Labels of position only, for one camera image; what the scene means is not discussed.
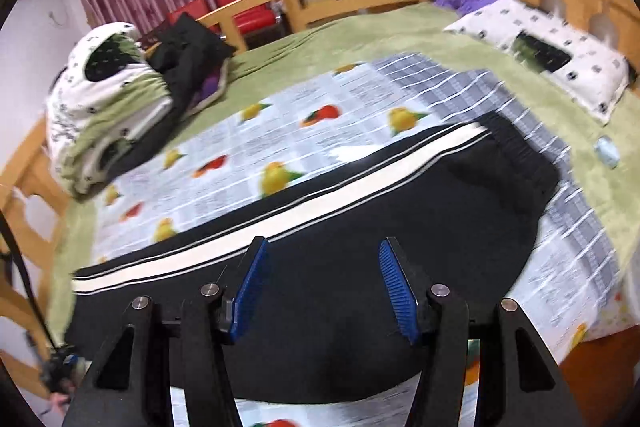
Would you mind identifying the green bed sheet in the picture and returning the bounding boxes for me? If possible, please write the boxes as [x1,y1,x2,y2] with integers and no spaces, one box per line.
[42,2,640,348]

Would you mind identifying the folded white green quilt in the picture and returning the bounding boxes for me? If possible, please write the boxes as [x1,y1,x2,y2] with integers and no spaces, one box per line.
[45,21,173,200]

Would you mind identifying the fruit print plastic tablecloth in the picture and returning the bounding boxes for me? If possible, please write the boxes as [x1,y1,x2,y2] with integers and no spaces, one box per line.
[92,52,631,427]

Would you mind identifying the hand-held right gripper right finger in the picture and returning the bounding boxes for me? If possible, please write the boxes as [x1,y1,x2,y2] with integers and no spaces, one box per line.
[379,237,586,427]

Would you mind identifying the black pants with white stripe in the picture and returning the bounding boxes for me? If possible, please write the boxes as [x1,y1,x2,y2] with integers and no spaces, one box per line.
[65,111,560,405]

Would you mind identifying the white printed pillow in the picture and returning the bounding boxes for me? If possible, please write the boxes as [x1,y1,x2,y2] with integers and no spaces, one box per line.
[442,0,631,125]

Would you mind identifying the black and purple clothes pile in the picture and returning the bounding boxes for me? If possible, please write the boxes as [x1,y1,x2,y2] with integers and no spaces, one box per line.
[115,12,236,173]

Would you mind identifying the small light blue object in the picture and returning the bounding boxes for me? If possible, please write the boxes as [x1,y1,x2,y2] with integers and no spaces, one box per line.
[594,136,621,168]

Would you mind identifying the purple cloth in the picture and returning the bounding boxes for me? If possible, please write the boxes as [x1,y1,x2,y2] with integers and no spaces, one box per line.
[200,72,228,99]

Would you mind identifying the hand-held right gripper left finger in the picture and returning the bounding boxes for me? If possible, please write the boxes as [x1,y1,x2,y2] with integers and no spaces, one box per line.
[62,236,271,427]

